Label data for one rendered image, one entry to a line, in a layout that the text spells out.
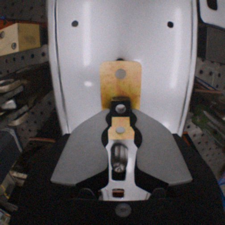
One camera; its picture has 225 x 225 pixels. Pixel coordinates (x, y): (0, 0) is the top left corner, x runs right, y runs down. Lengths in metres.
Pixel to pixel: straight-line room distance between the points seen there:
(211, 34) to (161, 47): 0.11
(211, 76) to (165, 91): 0.43
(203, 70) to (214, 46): 0.34
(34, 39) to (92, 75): 0.10
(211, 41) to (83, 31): 0.21
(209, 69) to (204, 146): 0.41
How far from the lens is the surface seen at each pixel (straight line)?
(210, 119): 0.25
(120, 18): 0.20
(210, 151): 0.89
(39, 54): 0.58
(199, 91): 0.34
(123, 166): 0.24
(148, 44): 0.20
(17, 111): 0.20
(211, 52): 0.27
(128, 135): 0.16
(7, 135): 0.81
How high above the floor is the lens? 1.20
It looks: 62 degrees down
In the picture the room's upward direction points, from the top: 175 degrees counter-clockwise
